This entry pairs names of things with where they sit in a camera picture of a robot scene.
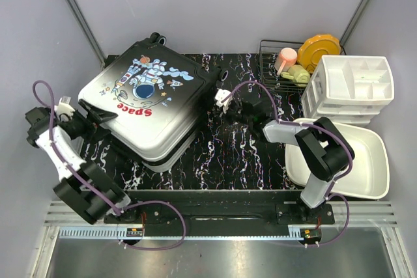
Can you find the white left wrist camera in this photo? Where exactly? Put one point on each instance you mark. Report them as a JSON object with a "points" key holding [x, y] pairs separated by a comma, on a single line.
{"points": [[63, 110]]}

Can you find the aluminium rail frame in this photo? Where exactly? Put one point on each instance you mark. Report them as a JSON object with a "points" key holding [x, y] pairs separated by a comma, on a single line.
{"points": [[155, 240]]}

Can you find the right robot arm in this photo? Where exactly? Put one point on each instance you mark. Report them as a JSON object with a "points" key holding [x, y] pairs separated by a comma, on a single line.
{"points": [[325, 151]]}

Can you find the white black space suitcase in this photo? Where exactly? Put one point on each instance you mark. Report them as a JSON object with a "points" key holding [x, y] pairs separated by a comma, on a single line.
{"points": [[153, 101]]}

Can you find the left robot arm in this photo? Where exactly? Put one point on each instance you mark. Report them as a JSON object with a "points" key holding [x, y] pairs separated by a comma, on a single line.
{"points": [[83, 185]]}

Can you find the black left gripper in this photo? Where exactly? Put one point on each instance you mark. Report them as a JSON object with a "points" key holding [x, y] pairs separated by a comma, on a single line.
{"points": [[94, 114]]}

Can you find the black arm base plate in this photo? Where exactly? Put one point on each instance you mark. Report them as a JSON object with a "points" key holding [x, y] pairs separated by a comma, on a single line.
{"points": [[272, 206]]}

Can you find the pink plastic cup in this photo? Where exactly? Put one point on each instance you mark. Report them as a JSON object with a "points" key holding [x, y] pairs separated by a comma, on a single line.
{"points": [[286, 58]]}

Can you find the yellow plate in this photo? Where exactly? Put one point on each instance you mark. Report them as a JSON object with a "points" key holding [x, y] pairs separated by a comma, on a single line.
{"points": [[311, 51]]}

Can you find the white plastic basin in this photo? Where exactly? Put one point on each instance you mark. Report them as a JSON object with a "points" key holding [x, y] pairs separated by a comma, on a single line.
{"points": [[370, 175]]}

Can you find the white drawer organizer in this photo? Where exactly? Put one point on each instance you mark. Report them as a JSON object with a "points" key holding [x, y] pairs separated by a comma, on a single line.
{"points": [[349, 89]]}

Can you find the green plastic cup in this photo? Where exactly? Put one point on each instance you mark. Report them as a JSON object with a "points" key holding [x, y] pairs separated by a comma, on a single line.
{"points": [[298, 75]]}

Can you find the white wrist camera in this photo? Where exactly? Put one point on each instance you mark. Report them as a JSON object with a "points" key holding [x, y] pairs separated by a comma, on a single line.
{"points": [[223, 98], [63, 110]]}

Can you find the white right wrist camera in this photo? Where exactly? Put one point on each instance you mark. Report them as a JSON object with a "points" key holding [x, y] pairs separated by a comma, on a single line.
{"points": [[223, 98]]}

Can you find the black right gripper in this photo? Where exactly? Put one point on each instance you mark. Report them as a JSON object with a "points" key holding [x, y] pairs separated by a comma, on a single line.
{"points": [[229, 109]]}

